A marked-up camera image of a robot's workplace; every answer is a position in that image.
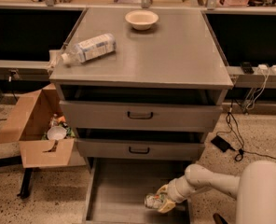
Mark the black phone on ledge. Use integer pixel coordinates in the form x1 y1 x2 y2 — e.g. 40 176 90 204
241 62 254 75

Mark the black floor cable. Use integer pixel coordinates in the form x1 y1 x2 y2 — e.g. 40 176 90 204
216 100 276 162

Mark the grey metal drawer cabinet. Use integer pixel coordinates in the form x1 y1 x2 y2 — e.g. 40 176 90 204
48 7 235 175

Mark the black power adapter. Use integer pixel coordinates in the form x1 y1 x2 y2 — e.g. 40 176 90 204
211 135 231 152

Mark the clear plastic water bottle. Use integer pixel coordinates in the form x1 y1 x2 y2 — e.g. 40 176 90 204
61 34 117 64

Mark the brown cardboard box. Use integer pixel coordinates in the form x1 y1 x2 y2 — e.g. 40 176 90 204
0 84 86 168

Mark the grey bottom drawer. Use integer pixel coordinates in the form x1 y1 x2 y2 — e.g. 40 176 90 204
83 159 191 224

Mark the grey top drawer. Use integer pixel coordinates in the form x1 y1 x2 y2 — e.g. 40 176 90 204
60 101 222 133

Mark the white bowl in box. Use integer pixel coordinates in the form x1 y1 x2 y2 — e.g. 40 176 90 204
47 126 66 140

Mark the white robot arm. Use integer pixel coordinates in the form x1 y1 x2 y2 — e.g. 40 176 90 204
158 161 276 224

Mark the grey drawer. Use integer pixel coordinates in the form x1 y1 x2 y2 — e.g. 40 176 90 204
76 139 205 161
60 101 222 133
83 159 191 224

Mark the green silver 7up can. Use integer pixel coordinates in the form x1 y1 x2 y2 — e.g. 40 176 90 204
145 193 166 209

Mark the white bowl on counter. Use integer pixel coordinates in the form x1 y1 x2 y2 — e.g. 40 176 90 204
125 10 159 31

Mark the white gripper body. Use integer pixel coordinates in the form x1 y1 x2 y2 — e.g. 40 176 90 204
167 175 196 203

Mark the grey middle drawer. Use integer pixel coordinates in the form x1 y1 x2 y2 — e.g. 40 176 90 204
76 139 205 161

